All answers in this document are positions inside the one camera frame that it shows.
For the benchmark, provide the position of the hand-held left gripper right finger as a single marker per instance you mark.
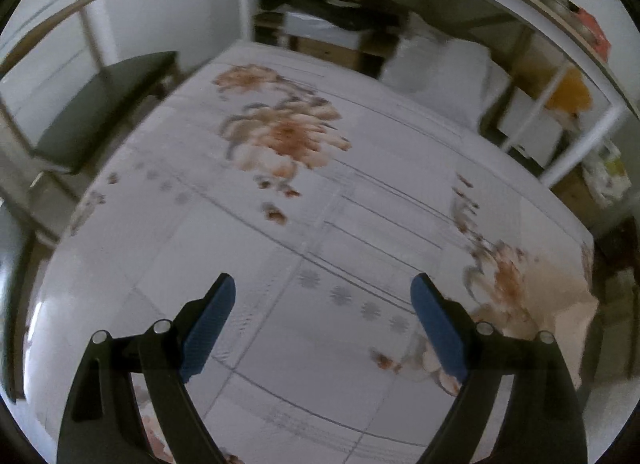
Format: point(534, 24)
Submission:
point(440, 329)

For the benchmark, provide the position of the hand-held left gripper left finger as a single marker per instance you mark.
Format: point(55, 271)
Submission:
point(207, 329)

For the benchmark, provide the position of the floral tablecloth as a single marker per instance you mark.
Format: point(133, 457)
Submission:
point(350, 184)

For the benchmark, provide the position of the white plastic bag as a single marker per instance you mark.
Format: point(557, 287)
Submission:
point(607, 174)

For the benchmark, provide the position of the dark cushioned chair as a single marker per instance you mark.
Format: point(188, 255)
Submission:
point(100, 109)

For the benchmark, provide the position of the white pillow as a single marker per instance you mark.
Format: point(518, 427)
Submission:
point(440, 79)

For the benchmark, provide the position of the orange plastic bag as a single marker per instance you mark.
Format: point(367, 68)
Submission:
point(570, 91)

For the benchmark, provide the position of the flat white box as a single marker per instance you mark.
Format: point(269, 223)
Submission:
point(325, 29)

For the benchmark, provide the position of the white framed shelf desk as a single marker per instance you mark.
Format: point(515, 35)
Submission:
point(550, 19)

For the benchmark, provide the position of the red plastic bag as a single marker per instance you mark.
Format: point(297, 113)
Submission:
point(595, 34)

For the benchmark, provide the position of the black cloth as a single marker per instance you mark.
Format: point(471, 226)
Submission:
point(330, 6)

